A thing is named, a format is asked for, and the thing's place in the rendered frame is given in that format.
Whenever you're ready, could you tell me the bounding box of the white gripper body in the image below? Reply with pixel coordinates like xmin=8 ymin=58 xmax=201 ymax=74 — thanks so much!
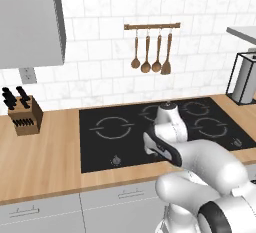
xmin=156 ymin=104 xmax=182 ymax=125

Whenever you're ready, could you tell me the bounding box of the wooden spatula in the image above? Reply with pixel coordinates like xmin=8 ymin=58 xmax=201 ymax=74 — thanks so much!
xmin=160 ymin=28 xmax=174 ymax=76

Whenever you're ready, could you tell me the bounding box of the wooden ladle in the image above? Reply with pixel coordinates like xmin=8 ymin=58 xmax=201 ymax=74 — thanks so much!
xmin=151 ymin=28 xmax=163 ymax=73

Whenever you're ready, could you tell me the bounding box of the large wooden spoon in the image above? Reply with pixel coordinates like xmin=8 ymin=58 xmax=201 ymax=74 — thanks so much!
xmin=140 ymin=29 xmax=152 ymax=75

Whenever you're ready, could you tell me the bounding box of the small wooden spoon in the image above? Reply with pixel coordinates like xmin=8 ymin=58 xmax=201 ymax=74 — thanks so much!
xmin=130 ymin=29 xmax=141 ymax=70

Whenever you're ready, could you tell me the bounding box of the grey hob knob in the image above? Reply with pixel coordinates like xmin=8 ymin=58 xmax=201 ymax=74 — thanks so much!
xmin=111 ymin=155 xmax=122 ymax=167
xmin=232 ymin=137 xmax=244 ymax=148

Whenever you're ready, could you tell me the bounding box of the black glass hob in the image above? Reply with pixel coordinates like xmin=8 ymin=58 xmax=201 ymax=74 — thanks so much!
xmin=78 ymin=96 xmax=256 ymax=175

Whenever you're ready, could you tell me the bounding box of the white paper towel roll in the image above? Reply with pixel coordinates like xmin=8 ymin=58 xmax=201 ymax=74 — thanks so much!
xmin=231 ymin=56 xmax=256 ymax=105

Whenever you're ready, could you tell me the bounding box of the grey shelf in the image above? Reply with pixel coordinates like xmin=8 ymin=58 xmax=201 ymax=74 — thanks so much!
xmin=226 ymin=25 xmax=256 ymax=47

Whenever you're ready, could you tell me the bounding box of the grey drawer front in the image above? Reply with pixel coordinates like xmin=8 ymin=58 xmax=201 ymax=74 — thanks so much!
xmin=0 ymin=193 xmax=86 ymax=233
xmin=79 ymin=179 xmax=169 ymax=233

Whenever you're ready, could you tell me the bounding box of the wooden knife block with knives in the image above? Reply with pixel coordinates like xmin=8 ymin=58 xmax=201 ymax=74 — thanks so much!
xmin=1 ymin=85 xmax=45 ymax=137

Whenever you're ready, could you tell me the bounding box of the wooden utensil rail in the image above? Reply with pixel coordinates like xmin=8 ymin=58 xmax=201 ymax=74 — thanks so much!
xmin=123 ymin=22 xmax=182 ymax=32

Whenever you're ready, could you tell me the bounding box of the grey drawer handle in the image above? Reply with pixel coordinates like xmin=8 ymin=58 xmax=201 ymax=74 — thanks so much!
xmin=117 ymin=188 xmax=145 ymax=200
xmin=8 ymin=206 xmax=41 ymax=219

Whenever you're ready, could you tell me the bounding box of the grey wall socket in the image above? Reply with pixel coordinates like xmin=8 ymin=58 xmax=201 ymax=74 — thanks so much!
xmin=18 ymin=66 xmax=38 ymax=85

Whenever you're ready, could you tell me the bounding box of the grey wall cupboard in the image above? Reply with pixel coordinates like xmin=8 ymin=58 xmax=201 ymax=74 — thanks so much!
xmin=0 ymin=0 xmax=67 ymax=70

